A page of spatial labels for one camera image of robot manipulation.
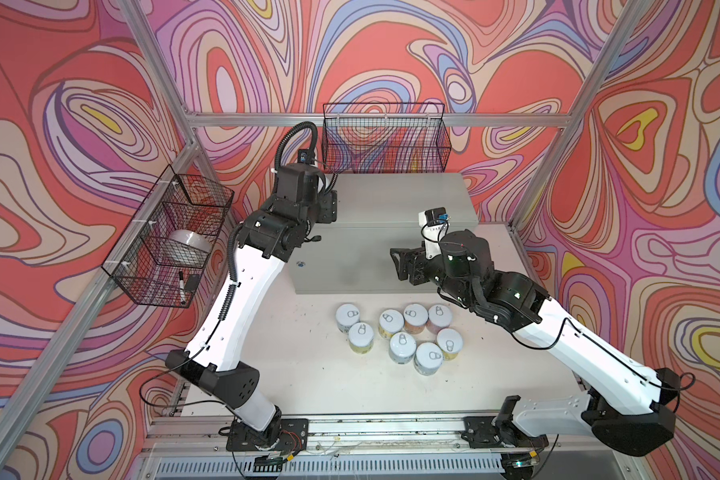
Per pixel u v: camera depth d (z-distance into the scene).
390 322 0.88
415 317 0.88
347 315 0.88
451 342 0.84
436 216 0.52
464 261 0.43
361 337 0.85
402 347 0.84
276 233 0.43
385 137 0.96
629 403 0.38
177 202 0.74
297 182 0.45
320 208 0.60
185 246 0.70
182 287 0.72
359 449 0.72
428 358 0.80
